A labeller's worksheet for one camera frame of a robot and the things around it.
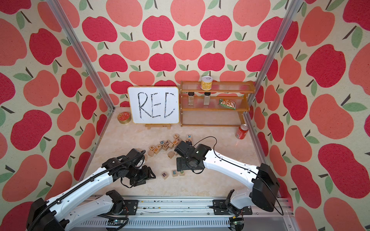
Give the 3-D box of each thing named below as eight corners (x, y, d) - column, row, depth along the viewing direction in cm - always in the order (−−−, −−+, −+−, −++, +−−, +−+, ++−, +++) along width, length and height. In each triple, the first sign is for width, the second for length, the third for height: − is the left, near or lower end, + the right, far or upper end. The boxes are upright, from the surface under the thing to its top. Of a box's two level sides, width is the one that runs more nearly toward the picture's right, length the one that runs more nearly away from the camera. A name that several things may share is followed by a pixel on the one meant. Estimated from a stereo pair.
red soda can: (236, 139, 103) (240, 130, 95) (234, 132, 107) (238, 123, 99) (244, 139, 103) (250, 130, 95) (242, 132, 107) (247, 123, 99)
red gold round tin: (118, 124, 114) (115, 120, 110) (121, 116, 119) (119, 111, 115) (130, 124, 114) (128, 120, 110) (133, 116, 119) (131, 111, 116)
